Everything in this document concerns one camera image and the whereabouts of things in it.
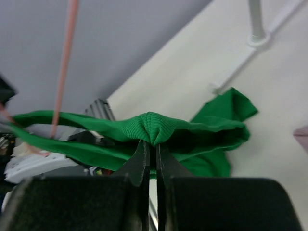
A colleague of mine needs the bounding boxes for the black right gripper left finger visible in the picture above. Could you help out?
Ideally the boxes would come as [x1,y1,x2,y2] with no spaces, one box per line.
[0,141,150,231]

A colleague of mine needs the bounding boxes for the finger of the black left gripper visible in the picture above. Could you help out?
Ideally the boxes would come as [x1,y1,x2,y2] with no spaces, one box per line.
[0,74,17,103]

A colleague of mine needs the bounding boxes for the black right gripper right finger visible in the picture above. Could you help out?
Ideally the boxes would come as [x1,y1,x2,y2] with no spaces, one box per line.
[156,144,302,231]

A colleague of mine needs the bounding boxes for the green tank top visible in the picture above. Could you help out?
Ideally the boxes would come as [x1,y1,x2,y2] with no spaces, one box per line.
[9,88,258,177]

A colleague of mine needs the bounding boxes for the pink hanger of green top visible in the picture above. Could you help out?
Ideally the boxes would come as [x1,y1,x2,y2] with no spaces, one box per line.
[0,0,79,157]

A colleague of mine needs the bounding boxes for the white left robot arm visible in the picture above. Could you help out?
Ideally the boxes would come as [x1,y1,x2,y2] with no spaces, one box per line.
[0,74,115,184]

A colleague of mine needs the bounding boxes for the mauve pink tank top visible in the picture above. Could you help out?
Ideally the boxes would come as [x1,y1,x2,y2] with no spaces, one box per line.
[293,126,308,153]

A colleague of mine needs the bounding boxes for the white clothes rack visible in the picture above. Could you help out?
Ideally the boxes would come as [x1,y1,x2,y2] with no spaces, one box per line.
[208,0,306,95]

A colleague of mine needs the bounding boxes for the aluminium front rail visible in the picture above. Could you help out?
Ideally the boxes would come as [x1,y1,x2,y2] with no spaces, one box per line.
[83,99,115,121]

